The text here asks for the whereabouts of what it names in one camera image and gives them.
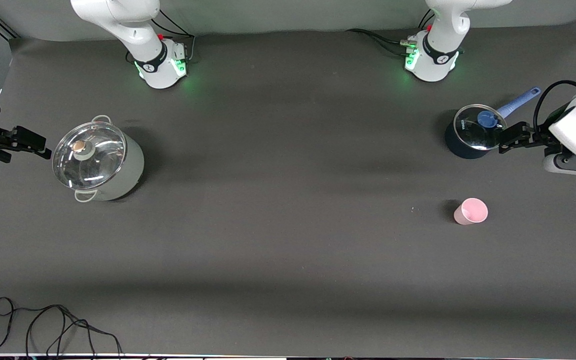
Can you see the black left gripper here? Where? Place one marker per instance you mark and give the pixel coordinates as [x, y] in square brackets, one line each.
[539, 137]

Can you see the pink plastic cup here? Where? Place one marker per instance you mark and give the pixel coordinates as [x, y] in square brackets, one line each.
[470, 212]

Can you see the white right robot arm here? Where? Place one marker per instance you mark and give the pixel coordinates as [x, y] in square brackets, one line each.
[143, 35]

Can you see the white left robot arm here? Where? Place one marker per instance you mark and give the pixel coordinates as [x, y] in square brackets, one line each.
[443, 45]

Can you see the glass lid with blue knob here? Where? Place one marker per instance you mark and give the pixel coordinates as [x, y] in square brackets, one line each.
[473, 132]

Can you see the large glass pot lid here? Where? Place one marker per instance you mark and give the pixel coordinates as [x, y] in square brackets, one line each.
[90, 155]

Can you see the dark blue saucepan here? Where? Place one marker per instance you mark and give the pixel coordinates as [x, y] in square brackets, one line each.
[460, 150]

